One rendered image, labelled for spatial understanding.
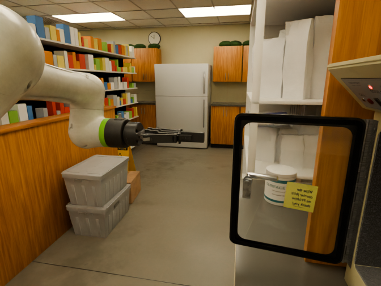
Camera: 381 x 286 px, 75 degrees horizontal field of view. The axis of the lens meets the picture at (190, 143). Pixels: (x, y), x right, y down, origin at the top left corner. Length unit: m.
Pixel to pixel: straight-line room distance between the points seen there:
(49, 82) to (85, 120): 0.18
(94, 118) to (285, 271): 0.72
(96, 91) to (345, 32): 0.68
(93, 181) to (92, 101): 1.64
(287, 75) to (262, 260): 1.13
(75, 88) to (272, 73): 1.28
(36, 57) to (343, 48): 0.64
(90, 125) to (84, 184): 1.69
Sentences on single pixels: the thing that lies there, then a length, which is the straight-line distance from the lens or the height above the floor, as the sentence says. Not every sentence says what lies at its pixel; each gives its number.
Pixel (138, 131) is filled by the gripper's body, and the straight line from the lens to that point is 0.76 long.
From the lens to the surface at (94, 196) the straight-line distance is 2.47.
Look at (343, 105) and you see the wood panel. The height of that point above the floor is 1.41.
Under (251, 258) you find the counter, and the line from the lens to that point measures 0.87.
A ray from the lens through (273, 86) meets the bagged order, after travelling 1.74.
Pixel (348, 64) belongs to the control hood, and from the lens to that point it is 0.56.
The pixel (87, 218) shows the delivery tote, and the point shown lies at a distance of 2.63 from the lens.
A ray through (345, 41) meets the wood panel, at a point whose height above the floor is 1.56.
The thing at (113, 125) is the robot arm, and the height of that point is 1.34.
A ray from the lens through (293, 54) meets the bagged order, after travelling 1.65.
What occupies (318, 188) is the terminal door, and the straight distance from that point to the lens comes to 0.73.
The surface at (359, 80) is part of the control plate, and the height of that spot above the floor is 1.47.
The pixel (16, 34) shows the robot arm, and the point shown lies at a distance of 0.39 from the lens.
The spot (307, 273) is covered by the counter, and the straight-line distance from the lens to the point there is 0.87.
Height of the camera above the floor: 1.47
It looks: 14 degrees down
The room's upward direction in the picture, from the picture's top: straight up
